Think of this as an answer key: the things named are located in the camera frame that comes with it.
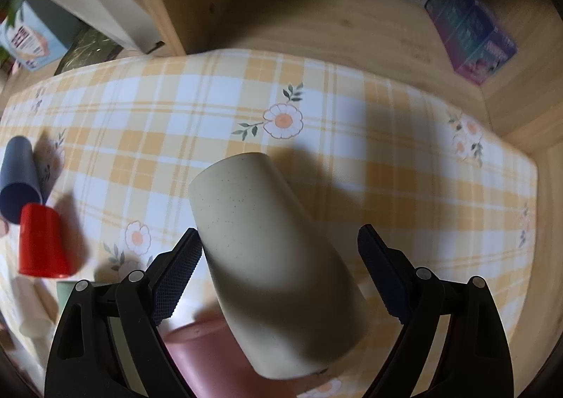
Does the beige speckled cup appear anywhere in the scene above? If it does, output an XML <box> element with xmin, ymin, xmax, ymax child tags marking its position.
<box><xmin>188</xmin><ymin>153</ymin><xmax>368</xmax><ymax>380</ymax></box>

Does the green cup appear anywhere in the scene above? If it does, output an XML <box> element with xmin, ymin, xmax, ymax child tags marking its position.
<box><xmin>56</xmin><ymin>281</ymin><xmax>77</xmax><ymax>315</ymax></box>

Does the white cup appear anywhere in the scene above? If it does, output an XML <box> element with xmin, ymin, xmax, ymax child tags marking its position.
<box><xmin>11</xmin><ymin>276</ymin><xmax>52</xmax><ymax>339</ymax></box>

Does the pink cup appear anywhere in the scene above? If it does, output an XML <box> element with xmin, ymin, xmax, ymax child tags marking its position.
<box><xmin>161</xmin><ymin>315</ymin><xmax>305</xmax><ymax>398</ymax></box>

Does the red cup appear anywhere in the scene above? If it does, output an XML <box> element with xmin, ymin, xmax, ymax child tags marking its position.
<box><xmin>18</xmin><ymin>203</ymin><xmax>71</xmax><ymax>279</ymax></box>

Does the brown transparent cup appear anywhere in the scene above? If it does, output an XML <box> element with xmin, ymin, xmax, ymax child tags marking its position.
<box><xmin>0</xmin><ymin>218</ymin><xmax>10</xmax><ymax>238</ymax></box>

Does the blue cup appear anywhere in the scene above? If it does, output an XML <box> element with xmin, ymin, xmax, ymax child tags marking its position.
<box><xmin>0</xmin><ymin>136</ymin><xmax>43</xmax><ymax>225</ymax></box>

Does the yellow plaid tablecloth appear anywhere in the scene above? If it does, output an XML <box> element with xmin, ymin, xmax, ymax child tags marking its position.
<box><xmin>0</xmin><ymin>47</ymin><xmax>540</xmax><ymax>398</ymax></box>

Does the purple small box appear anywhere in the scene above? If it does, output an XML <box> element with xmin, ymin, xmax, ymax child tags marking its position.
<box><xmin>425</xmin><ymin>0</ymin><xmax>517</xmax><ymax>86</ymax></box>

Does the light blue probiotic box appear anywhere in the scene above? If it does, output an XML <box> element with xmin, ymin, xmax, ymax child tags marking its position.
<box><xmin>1</xmin><ymin>0</ymin><xmax>84</xmax><ymax>71</ymax></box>

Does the wooden shelf unit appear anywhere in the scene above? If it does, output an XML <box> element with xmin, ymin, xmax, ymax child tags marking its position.
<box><xmin>115</xmin><ymin>0</ymin><xmax>563</xmax><ymax>162</ymax></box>

